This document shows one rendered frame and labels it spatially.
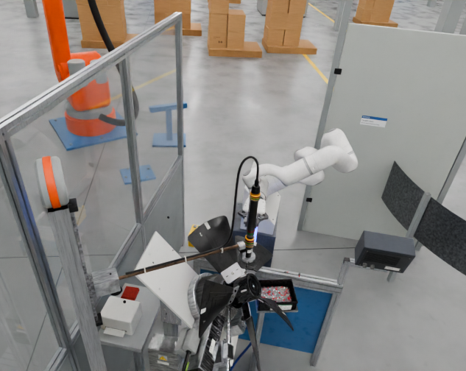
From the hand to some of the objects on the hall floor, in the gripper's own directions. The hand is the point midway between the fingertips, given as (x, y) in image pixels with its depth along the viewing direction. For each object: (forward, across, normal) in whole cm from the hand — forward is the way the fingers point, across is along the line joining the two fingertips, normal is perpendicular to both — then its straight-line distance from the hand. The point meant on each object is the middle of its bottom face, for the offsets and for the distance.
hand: (251, 222), depth 165 cm
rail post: (-36, +53, +151) cm, 164 cm away
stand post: (+13, -34, +151) cm, 155 cm away
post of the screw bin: (-18, +11, +151) cm, 152 cm away
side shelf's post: (+11, -55, +150) cm, 161 cm away
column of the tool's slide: (+41, -59, +151) cm, 167 cm away
